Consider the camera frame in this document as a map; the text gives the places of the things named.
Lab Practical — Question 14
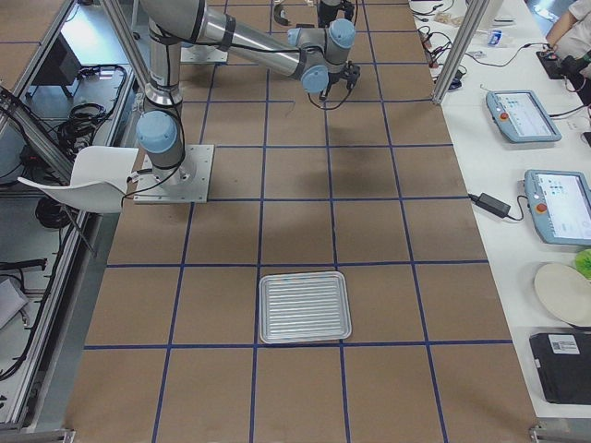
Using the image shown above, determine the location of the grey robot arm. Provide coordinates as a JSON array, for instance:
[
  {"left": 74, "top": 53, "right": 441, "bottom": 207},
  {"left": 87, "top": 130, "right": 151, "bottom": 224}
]
[
  {"left": 317, "top": 0, "right": 355, "bottom": 28},
  {"left": 136, "top": 1, "right": 360, "bottom": 187}
]

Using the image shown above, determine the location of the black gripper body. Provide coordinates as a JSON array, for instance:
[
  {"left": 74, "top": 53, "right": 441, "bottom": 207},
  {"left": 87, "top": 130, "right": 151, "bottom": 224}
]
[{"left": 332, "top": 62, "right": 361, "bottom": 90}]

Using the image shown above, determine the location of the white round plate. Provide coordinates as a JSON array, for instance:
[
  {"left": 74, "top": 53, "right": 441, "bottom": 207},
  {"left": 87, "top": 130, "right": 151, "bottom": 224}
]
[{"left": 534, "top": 263, "right": 590, "bottom": 328}]

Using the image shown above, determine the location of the near blue teach pendant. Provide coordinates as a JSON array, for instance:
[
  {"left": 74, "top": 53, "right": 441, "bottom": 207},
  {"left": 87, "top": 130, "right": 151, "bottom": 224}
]
[{"left": 524, "top": 170, "right": 590, "bottom": 246}]

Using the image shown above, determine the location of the olive green brake shoe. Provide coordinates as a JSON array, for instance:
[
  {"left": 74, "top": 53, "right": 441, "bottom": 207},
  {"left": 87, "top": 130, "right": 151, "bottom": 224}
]
[{"left": 273, "top": 5, "right": 291, "bottom": 27}]

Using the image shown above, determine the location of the silver ribbed metal tray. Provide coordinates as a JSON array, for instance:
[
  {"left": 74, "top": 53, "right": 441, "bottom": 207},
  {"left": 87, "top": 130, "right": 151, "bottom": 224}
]
[{"left": 259, "top": 271, "right": 353, "bottom": 344}]

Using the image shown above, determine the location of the aluminium frame post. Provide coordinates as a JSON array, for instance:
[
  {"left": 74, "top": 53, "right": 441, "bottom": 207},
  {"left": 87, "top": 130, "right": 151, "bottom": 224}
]
[{"left": 431, "top": 0, "right": 488, "bottom": 104}]

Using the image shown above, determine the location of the bag of small parts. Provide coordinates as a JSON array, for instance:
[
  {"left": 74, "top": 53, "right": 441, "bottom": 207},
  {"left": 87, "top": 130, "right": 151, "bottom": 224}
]
[{"left": 433, "top": 12, "right": 464, "bottom": 28}]

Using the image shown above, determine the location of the blue teach pendant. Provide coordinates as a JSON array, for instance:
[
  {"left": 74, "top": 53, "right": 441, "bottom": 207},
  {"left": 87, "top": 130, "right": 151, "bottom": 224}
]
[
  {"left": 524, "top": 170, "right": 590, "bottom": 246},
  {"left": 486, "top": 90, "right": 561, "bottom": 143}
]

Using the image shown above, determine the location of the person in white shirt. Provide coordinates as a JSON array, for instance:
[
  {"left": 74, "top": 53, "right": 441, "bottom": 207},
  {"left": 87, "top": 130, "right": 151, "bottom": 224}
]
[{"left": 546, "top": 0, "right": 590, "bottom": 61}]

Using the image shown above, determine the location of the white plastic chair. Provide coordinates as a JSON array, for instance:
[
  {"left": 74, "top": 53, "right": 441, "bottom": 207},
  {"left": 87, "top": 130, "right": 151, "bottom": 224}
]
[{"left": 18, "top": 146, "right": 139, "bottom": 213}]

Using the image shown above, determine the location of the black laptop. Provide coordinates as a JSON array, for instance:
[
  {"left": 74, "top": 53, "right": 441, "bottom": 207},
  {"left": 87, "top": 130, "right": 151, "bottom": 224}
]
[{"left": 529, "top": 333, "right": 590, "bottom": 405}]

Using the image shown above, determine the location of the black power adapter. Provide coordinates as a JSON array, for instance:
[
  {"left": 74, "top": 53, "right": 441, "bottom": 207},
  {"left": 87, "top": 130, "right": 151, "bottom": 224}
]
[{"left": 468, "top": 193, "right": 511, "bottom": 219}]

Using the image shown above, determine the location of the far blue teach pendant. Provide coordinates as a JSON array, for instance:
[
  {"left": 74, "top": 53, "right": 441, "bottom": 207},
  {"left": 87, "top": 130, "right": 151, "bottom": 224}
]
[{"left": 486, "top": 90, "right": 561, "bottom": 143}]

